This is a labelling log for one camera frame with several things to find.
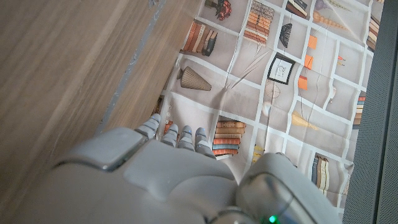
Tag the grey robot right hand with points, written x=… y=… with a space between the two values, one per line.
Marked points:
x=155 y=180

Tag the dark grey partition panel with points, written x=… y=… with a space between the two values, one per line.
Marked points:
x=373 y=124

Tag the printed bookshelf backdrop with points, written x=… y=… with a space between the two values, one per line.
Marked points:
x=242 y=93

